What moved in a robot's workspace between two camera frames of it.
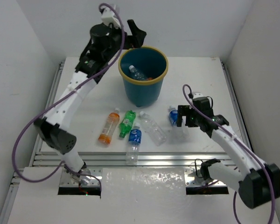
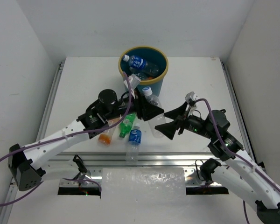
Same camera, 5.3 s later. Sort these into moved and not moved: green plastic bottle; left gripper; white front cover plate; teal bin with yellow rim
Moved: left gripper
Not moved: teal bin with yellow rim; green plastic bottle; white front cover plate
